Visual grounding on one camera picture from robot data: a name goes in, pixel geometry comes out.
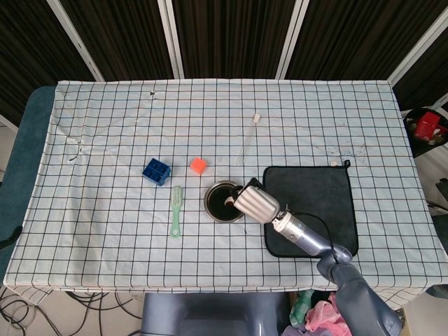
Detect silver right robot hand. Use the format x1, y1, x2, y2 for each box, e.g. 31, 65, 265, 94
229, 177, 281, 224

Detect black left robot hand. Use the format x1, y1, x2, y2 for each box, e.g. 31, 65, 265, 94
0, 225, 24, 250

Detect stainless steel bowl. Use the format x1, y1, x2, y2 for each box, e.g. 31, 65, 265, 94
204, 180, 246, 224

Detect black cloth mat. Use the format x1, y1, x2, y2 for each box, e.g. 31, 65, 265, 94
262, 160, 360, 259

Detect clear tube white cap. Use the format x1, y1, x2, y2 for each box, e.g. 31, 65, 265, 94
237, 113, 262, 165

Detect orange cube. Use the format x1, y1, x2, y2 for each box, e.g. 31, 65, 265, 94
190, 157, 208, 175

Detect blue grid block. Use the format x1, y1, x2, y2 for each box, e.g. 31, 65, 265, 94
141, 157, 172, 187

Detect white checkered tablecloth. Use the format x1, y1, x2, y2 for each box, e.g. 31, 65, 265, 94
3, 79, 445, 309

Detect green plastic bag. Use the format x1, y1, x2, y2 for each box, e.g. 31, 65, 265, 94
289, 289, 316, 325

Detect grey-blue robot torso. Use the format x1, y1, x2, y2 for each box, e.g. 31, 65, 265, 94
139, 292, 291, 336

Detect pink plastic bag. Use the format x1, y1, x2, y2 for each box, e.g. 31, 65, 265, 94
304, 293, 351, 336

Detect black bin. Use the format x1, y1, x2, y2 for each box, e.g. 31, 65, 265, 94
402, 108, 448, 158

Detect red box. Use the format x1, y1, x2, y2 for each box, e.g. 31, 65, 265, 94
414, 111, 442, 143

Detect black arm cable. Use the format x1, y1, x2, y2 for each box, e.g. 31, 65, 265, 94
293, 211, 342, 265

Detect green handled brush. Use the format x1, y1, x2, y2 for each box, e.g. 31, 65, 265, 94
169, 185, 183, 239

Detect black floor cables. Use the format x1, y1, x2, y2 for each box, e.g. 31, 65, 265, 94
0, 286, 144, 336

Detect white partition post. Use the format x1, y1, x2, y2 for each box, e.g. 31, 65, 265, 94
47, 0, 105, 82
386, 15, 448, 87
157, 0, 185, 80
275, 0, 311, 80

